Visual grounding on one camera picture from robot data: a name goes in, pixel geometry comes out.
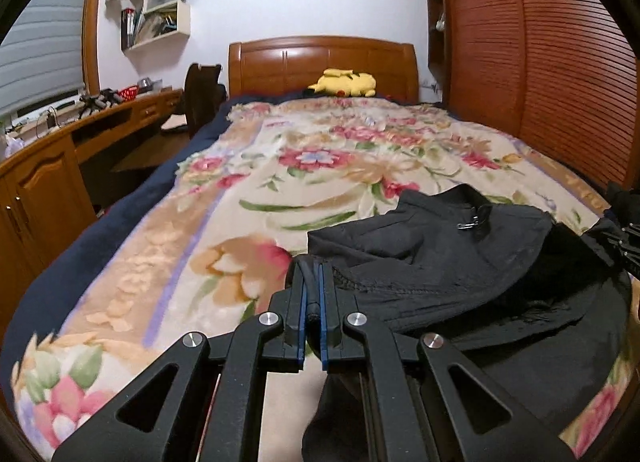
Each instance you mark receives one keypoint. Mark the dark brown chair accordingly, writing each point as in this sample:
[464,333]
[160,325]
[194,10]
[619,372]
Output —
[200,92]

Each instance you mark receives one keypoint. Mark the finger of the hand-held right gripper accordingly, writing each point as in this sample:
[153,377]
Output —
[617,244]

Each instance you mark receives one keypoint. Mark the wooden louvered wardrobe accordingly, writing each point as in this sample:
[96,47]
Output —
[565,67]

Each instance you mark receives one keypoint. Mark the row of books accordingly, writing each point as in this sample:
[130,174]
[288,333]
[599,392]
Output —
[131,29]

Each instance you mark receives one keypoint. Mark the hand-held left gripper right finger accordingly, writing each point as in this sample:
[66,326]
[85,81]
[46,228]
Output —
[324,322]

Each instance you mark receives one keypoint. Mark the grey window blind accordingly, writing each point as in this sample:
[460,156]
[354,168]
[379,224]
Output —
[45,52]

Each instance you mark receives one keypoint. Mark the wooden desk with cabinets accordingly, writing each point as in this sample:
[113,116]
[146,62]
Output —
[40,192]

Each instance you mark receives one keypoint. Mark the dark cloth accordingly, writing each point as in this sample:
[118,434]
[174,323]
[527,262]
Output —
[625,202]

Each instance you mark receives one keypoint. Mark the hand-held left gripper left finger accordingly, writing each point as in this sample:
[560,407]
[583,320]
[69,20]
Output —
[301,322]

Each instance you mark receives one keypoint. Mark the wooden bed headboard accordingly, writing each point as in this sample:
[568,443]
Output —
[280,67]

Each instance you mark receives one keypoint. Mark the yellow plush toy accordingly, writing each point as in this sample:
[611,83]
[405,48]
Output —
[345,83]

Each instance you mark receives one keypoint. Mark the navy bed sheet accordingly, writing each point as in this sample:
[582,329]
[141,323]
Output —
[100,232]

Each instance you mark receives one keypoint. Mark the white wall shelf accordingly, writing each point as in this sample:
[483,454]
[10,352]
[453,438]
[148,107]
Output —
[182,22]

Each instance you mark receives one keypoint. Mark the silver pot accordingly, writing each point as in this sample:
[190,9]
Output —
[145,85]

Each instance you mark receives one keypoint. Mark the small black tripod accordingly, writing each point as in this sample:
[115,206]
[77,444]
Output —
[90,104]

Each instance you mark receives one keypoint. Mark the wooden window frame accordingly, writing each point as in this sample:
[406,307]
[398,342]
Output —
[92,17]

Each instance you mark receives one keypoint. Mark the floral blanket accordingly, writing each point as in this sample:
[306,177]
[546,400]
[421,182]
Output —
[225,222]

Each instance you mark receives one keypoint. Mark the black zip jacket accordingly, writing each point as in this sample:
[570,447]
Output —
[450,262]

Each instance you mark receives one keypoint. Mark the red basket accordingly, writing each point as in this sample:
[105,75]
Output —
[129,92]

